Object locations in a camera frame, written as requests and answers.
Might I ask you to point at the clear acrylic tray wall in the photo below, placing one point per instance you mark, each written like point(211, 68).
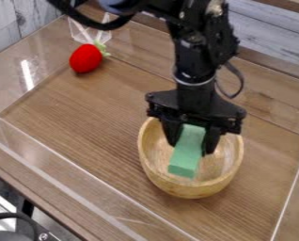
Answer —
point(75, 131)

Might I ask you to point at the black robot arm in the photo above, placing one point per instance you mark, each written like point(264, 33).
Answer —
point(205, 44)

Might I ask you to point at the black metal table leg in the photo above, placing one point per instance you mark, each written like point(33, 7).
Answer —
point(24, 207)

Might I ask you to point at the brown wooden bowl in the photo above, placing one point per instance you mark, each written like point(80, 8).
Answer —
point(217, 167)

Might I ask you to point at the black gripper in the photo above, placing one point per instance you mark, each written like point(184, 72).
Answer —
point(204, 110)

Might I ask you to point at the green rectangular block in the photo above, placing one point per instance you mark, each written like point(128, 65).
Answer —
point(187, 152)

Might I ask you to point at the red plush strawberry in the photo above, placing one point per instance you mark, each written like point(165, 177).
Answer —
point(87, 57)

